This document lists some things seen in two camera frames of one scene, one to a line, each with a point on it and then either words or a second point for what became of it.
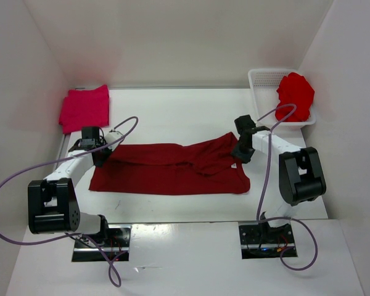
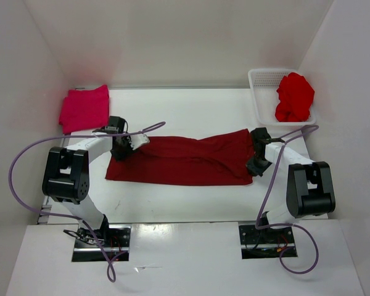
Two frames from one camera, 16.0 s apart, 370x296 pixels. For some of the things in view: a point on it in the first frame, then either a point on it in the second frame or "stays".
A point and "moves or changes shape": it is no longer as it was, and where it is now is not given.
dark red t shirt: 201,167 moves or changes shape
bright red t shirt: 295,89 stays
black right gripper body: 243,153 -> 257,165
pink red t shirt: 84,108 stays
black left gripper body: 104,154 -> 124,150
